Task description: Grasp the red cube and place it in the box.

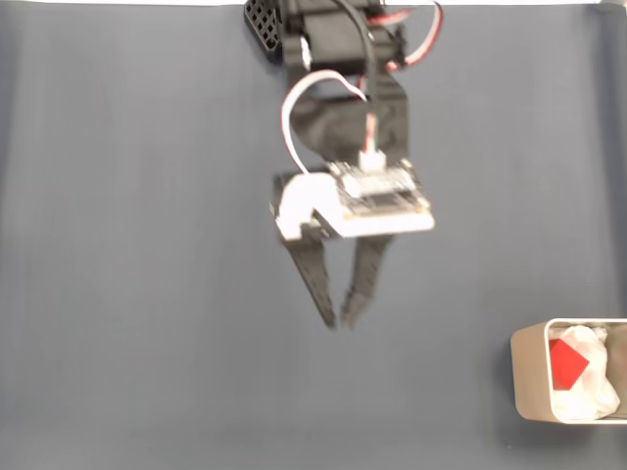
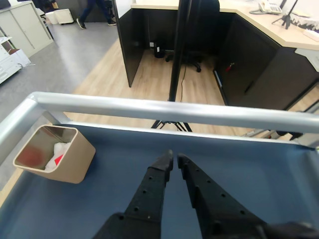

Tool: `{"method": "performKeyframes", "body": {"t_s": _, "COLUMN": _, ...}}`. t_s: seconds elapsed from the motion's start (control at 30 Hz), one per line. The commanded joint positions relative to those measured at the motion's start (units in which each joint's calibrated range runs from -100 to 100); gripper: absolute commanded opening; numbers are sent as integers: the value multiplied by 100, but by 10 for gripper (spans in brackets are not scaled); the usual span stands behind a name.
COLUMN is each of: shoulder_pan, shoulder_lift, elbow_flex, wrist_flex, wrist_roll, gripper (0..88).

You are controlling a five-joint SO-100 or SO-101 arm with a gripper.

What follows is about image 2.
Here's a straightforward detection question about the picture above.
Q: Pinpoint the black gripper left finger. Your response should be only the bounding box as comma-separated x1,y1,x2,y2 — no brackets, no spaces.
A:
92,149,174,239

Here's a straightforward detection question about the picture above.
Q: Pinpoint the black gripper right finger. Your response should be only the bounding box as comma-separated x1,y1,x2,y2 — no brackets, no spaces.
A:
176,153,274,239

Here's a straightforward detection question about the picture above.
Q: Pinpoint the beige open box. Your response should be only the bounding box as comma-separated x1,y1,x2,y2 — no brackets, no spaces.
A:
12,125,97,185

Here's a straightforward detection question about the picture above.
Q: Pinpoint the white crumpled tissue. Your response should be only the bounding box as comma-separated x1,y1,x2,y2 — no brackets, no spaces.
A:
44,141,73,172

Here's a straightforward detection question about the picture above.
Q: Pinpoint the black tripod stand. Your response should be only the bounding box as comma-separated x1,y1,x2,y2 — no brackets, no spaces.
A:
150,0,194,133

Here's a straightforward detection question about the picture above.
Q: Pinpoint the small black floor bin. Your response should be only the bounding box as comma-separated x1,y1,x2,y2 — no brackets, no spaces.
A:
153,42,167,59

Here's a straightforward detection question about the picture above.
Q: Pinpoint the black office chair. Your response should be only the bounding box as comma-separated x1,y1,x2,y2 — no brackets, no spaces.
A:
165,0,221,73

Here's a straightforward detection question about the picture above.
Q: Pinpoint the black desk wood top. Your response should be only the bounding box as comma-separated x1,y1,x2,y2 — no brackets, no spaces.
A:
213,0,319,112

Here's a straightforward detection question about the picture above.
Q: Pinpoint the black desk partition panel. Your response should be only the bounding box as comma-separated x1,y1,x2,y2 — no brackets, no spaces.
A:
111,0,180,88

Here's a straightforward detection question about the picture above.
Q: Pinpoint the white office printer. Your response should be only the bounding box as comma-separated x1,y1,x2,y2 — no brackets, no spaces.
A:
0,36,32,85

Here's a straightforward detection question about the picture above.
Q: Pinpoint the person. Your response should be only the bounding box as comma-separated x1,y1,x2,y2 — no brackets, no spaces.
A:
76,0,117,30

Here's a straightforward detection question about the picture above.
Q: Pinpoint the white storage bin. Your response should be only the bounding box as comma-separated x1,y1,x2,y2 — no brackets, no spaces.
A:
44,8,75,25

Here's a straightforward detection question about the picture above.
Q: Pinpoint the small black desk tripod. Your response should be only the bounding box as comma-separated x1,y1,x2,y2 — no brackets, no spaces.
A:
271,0,300,29

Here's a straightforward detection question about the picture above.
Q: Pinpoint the white desk telephone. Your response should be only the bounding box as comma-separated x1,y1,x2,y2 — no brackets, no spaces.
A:
249,0,284,15

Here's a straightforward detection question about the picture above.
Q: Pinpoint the grey metal cabinet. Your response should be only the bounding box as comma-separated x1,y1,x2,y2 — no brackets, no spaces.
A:
0,0,55,58

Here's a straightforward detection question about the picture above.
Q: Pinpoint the silver metal cart frame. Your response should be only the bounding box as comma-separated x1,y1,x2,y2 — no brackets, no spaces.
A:
0,91,319,165

